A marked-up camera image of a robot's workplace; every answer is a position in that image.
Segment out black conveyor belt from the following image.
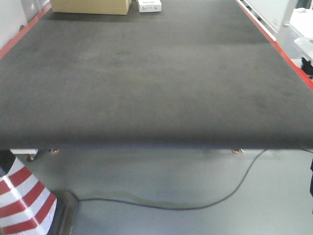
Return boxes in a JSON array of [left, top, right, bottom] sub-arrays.
[[0, 0, 313, 149]]

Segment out white carton box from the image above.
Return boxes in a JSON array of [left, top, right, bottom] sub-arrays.
[[136, 0, 162, 13]]

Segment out brown cardboard box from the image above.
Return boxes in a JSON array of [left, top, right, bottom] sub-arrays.
[[50, 0, 132, 15]]

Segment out right red-white traffic cone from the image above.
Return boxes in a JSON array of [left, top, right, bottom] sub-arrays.
[[0, 149, 80, 235]]

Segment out white machine housing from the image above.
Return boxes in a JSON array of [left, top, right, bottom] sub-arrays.
[[242, 0, 313, 80]]

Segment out black floor cable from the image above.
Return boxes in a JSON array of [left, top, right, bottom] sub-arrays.
[[78, 148, 313, 211]]

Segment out red conveyor side rail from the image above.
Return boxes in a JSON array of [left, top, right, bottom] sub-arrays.
[[236, 0, 313, 91]]

